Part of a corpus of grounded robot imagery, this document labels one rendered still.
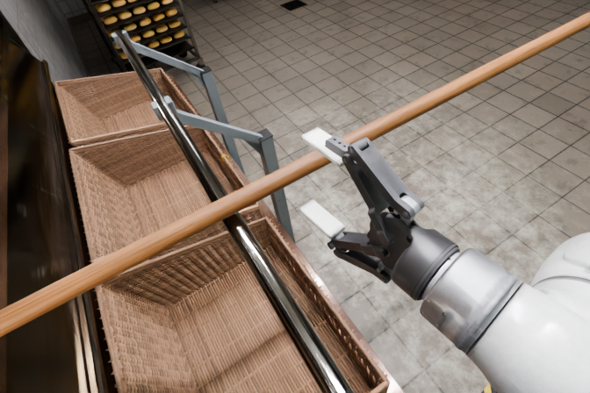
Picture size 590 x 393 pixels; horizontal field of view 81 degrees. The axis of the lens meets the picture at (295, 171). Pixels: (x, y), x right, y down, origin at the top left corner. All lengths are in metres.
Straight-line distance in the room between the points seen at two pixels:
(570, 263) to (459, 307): 0.15
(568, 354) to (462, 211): 1.74
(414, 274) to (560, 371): 0.13
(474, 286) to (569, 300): 0.08
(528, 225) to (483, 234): 0.24
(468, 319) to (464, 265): 0.05
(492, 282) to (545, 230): 1.79
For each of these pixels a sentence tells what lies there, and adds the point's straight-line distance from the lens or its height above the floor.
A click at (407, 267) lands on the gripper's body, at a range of 0.38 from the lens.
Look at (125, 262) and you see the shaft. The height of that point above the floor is 1.20.
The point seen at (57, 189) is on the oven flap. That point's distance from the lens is 1.14.
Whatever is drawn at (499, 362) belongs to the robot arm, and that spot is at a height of 1.25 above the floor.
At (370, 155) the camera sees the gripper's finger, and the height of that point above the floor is 1.33.
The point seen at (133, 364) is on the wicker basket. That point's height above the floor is 0.79.
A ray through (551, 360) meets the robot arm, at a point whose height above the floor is 1.28.
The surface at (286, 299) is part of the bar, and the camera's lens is 0.46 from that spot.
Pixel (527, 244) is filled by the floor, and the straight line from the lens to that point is 2.07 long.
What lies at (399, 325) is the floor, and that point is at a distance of 1.71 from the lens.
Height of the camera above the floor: 1.59
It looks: 46 degrees down
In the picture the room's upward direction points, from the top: 10 degrees counter-clockwise
